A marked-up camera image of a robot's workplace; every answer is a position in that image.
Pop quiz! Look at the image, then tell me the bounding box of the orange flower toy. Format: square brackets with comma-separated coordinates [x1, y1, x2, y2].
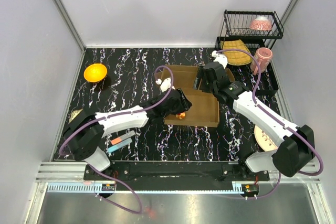
[176, 112, 186, 120]

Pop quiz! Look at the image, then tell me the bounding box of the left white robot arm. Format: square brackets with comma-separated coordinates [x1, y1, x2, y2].
[59, 88, 192, 180]

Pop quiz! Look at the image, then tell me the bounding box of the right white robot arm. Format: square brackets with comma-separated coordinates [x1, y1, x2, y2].
[194, 62, 315, 180]

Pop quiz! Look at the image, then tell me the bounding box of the yellow woven plate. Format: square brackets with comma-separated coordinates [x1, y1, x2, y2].
[220, 39, 252, 66]

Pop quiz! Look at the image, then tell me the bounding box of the pink mug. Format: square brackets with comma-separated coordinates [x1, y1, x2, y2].
[250, 47, 273, 76]

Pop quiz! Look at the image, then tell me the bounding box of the blue marker pen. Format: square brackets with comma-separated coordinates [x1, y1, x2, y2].
[107, 138, 132, 153]

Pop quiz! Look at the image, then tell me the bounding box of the black marble table mat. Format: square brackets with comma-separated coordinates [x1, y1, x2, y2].
[52, 47, 305, 162]

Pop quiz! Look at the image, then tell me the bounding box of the pink patterned bowl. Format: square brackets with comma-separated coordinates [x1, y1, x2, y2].
[249, 16, 272, 31]

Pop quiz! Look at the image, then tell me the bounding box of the pink round plate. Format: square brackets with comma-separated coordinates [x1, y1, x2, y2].
[254, 125, 278, 152]

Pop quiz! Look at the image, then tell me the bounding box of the orange bowl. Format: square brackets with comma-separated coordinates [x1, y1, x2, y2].
[83, 63, 108, 83]

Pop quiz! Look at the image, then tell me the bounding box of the small floral patterned bowl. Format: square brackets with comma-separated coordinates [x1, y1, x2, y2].
[69, 109, 82, 123]

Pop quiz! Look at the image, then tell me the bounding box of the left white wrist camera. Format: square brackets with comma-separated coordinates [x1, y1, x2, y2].
[155, 77, 175, 92]

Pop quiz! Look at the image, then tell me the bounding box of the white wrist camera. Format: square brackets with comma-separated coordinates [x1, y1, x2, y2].
[211, 50, 228, 69]
[155, 77, 175, 92]

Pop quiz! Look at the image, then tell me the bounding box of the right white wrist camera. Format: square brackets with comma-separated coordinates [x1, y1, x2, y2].
[211, 50, 228, 69]

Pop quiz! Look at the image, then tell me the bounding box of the black wire dish rack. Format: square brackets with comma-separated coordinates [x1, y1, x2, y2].
[215, 9, 285, 98]

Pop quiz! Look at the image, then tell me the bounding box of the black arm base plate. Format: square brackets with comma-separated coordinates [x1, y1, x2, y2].
[103, 161, 270, 191]

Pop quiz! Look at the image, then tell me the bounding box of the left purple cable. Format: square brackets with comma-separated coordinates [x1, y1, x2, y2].
[59, 66, 175, 214]

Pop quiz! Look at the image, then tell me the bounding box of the purple cable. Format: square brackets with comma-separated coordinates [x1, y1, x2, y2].
[59, 66, 175, 214]
[215, 49, 324, 200]

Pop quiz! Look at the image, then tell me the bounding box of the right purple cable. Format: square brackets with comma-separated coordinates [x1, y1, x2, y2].
[215, 49, 324, 200]

